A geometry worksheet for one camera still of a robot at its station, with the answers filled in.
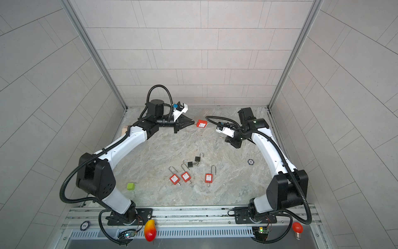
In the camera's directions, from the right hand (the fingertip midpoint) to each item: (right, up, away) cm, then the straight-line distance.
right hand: (227, 137), depth 80 cm
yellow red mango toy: (-35, -38, -15) cm, 54 cm away
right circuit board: (+13, -41, -12) cm, 45 cm away
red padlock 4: (-10, -23, +2) cm, 25 cm away
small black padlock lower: (-21, -16, +7) cm, 27 cm away
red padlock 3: (-22, -21, +2) cm, 31 cm away
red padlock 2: (-28, -22, +1) cm, 36 cm away
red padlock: (-13, +7, -6) cm, 16 cm away
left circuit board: (-45, -39, -16) cm, 62 cm away
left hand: (-16, +9, -6) cm, 19 cm away
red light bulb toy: (+29, -38, -14) cm, 50 cm away
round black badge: (-65, -38, -12) cm, 77 cm away
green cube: (-50, -25, -2) cm, 56 cm away
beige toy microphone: (-64, +2, +18) cm, 67 cm away
